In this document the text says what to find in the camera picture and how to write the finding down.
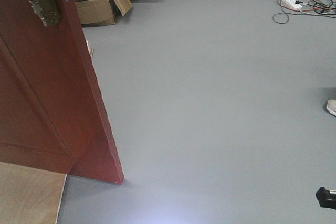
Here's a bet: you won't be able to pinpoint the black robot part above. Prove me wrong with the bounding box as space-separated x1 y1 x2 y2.
316 187 336 210

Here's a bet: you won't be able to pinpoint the white edge rail far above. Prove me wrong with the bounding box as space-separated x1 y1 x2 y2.
86 40 93 58

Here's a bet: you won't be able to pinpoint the white sneaker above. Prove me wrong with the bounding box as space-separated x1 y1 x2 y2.
326 99 336 116

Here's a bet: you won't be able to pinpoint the white power strip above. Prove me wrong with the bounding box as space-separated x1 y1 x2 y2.
280 0 302 11

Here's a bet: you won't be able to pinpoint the cardboard box with sandbags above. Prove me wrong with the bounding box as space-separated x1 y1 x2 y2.
75 0 132 25

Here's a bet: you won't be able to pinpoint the plywood base board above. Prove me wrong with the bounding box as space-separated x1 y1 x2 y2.
1 162 67 223

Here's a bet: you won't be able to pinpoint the brown wooden door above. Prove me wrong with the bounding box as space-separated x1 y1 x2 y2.
1 0 124 184

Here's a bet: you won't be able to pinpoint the tangled cables on floor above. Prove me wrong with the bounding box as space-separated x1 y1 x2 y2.
272 0 336 25

